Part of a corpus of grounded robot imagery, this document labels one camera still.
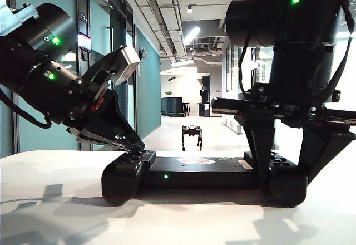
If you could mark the small white wall sign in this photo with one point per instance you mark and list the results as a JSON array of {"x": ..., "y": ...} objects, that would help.
[{"x": 139, "y": 72}]

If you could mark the ceiling pendant spotlight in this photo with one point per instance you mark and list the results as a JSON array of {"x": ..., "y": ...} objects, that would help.
[{"x": 189, "y": 9}]

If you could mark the black quadruped robot dog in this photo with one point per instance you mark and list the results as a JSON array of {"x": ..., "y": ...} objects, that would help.
[{"x": 192, "y": 131}]

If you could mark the black remote control with joysticks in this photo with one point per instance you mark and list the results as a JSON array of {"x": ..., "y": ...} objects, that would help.
[{"x": 200, "y": 178}]

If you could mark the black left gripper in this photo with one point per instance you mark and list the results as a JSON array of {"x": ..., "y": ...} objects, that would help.
[{"x": 86, "y": 103}]

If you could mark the black wall-mounted fixture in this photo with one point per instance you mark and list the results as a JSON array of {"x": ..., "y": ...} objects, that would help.
[{"x": 172, "y": 78}]

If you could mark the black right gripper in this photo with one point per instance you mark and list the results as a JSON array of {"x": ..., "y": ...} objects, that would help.
[{"x": 264, "y": 108}]

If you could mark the black door access reader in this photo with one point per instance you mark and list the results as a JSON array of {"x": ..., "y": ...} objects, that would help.
[{"x": 84, "y": 56}]

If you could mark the dark wooden bar stool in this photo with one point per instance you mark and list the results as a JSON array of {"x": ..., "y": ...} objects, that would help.
[{"x": 186, "y": 108}]

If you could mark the lit door display panel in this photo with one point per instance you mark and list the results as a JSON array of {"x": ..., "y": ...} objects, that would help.
[{"x": 84, "y": 41}]

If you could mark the long linear ceiling light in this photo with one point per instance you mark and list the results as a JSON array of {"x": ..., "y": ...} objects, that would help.
[
  {"x": 191, "y": 35},
  {"x": 182, "y": 63}
]

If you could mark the green potted plant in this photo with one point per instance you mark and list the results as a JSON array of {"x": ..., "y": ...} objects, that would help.
[{"x": 168, "y": 92}]

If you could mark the dark counter with white top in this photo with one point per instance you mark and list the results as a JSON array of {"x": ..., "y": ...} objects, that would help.
[{"x": 171, "y": 106}]

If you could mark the room number sign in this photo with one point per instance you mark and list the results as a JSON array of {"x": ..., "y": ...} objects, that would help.
[{"x": 84, "y": 22}]

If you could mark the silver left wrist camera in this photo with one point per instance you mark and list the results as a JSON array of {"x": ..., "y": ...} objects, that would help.
[{"x": 126, "y": 64}]

